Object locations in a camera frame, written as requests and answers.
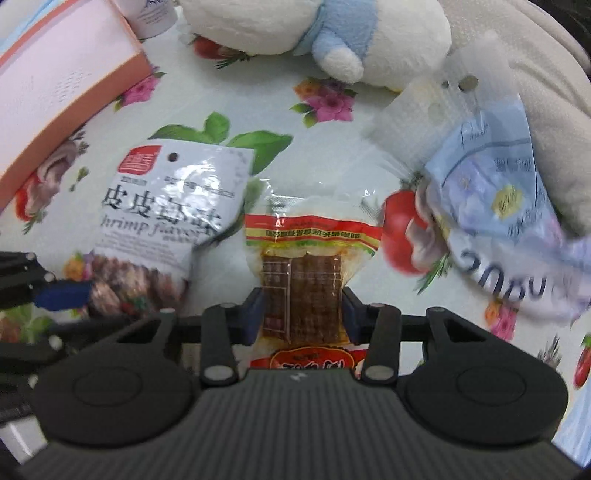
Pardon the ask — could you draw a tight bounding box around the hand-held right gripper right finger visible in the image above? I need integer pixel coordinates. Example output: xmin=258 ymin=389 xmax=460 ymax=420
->
xmin=341 ymin=287 xmax=489 ymax=384

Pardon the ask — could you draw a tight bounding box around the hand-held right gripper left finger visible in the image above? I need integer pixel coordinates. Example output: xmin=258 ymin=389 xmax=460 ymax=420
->
xmin=117 ymin=287 xmax=266 ymax=386

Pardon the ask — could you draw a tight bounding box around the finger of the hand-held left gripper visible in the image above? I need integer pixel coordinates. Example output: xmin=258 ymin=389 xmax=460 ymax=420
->
xmin=0 ymin=316 xmax=158 ymax=366
xmin=0 ymin=250 xmax=94 ymax=311

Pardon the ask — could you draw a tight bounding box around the clear orange-red snack packet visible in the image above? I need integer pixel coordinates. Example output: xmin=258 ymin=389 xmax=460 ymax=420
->
xmin=243 ymin=194 xmax=385 ymax=370

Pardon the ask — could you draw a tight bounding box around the white shrimp snack packet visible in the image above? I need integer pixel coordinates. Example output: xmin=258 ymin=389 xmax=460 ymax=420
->
xmin=88 ymin=138 xmax=257 ymax=317

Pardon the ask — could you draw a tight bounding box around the shallow pink cardboard box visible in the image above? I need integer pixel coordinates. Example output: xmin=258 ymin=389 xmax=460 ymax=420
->
xmin=0 ymin=0 xmax=153 ymax=213

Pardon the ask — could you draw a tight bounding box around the blue white plastic bag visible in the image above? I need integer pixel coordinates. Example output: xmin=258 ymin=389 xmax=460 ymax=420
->
xmin=365 ymin=30 xmax=591 ymax=328

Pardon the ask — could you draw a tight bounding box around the vegetable print tablecloth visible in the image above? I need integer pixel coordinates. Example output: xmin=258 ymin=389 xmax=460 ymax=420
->
xmin=0 ymin=32 xmax=591 ymax=462

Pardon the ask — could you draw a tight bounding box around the white blue plush toy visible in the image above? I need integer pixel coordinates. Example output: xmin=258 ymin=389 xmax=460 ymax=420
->
xmin=178 ymin=0 xmax=452 ymax=90

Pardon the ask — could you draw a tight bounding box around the white plastic bottle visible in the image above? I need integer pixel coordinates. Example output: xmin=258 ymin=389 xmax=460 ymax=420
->
xmin=112 ymin=0 xmax=178 ymax=40

